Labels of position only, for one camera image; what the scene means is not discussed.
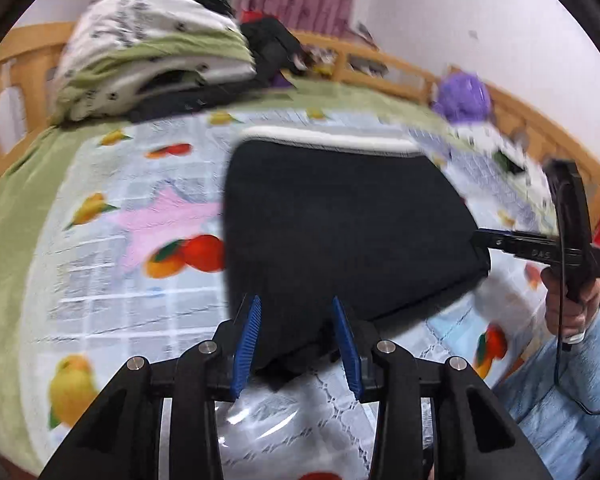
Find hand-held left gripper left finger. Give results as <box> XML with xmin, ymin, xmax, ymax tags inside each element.
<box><xmin>40</xmin><ymin>295</ymin><xmax>263</xmax><ymax>480</ymax></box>

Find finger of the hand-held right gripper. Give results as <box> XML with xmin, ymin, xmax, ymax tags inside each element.
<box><xmin>471</xmin><ymin>227</ymin><xmax>565</xmax><ymax>264</ymax></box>

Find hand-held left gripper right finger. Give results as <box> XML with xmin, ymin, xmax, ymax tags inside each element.
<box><xmin>331</xmin><ymin>296</ymin><xmax>556</xmax><ymax>480</ymax></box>

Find black pants with white stripe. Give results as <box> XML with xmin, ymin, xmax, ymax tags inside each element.
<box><xmin>222</xmin><ymin>125</ymin><xmax>492</xmax><ymax>392</ymax></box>

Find person's right forearm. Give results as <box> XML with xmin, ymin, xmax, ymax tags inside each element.
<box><xmin>495</xmin><ymin>299</ymin><xmax>600</xmax><ymax>480</ymax></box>

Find person's right hand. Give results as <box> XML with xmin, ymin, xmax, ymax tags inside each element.
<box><xmin>544</xmin><ymin>272</ymin><xmax>600</xmax><ymax>347</ymax></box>

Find white cloth with black patches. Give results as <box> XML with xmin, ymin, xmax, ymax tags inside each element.
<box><xmin>452</xmin><ymin>124</ymin><xmax>553</xmax><ymax>198</ymax></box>

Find fruit printed blanket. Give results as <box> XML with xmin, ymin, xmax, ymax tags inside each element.
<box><xmin>25</xmin><ymin>106</ymin><xmax>556</xmax><ymax>480</ymax></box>

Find purple plush toy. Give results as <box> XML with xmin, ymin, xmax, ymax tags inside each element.
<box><xmin>432</xmin><ymin>72</ymin><xmax>494</xmax><ymax>124</ymax></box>

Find dark folded clothes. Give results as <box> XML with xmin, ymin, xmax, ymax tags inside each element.
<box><xmin>126</xmin><ymin>81</ymin><xmax>297</xmax><ymax>124</ymax></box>

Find green bed sheet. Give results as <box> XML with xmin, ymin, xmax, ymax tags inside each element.
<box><xmin>0</xmin><ymin>80</ymin><xmax>481</xmax><ymax>471</ymax></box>

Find black jacket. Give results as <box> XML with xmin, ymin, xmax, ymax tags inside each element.
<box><xmin>240</xmin><ymin>16</ymin><xmax>307</xmax><ymax>87</ymax></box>

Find folded white and green quilt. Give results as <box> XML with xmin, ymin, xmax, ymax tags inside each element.
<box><xmin>50</xmin><ymin>0</ymin><xmax>259</xmax><ymax>124</ymax></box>

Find wooden bed frame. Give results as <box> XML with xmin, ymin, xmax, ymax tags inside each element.
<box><xmin>0</xmin><ymin>22</ymin><xmax>600</xmax><ymax>257</ymax></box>

